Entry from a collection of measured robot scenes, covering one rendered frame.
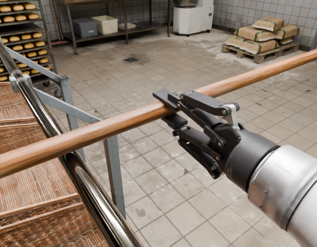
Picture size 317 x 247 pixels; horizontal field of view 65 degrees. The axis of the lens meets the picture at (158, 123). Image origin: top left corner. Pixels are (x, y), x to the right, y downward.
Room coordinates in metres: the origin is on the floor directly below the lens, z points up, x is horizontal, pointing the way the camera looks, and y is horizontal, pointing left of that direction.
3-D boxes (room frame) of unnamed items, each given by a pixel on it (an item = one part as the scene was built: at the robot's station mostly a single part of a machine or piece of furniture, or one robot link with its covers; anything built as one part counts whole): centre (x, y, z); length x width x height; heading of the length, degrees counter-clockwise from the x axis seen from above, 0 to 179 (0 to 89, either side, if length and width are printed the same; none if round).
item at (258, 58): (4.59, -1.87, 0.07); 1.20 x 0.80 x 0.14; 126
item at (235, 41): (4.57, -1.52, 0.22); 0.62 x 0.36 x 0.15; 131
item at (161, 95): (0.40, -0.02, 1.21); 0.07 x 0.03 x 0.01; 36
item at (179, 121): (0.40, -0.02, 1.17); 0.07 x 0.03 x 0.01; 36
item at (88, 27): (4.95, 1.40, 0.35); 0.50 x 0.36 x 0.24; 36
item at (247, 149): (0.27, -0.11, 1.19); 0.09 x 0.07 x 0.08; 36
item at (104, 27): (5.20, 1.06, 0.35); 0.50 x 0.36 x 0.24; 37
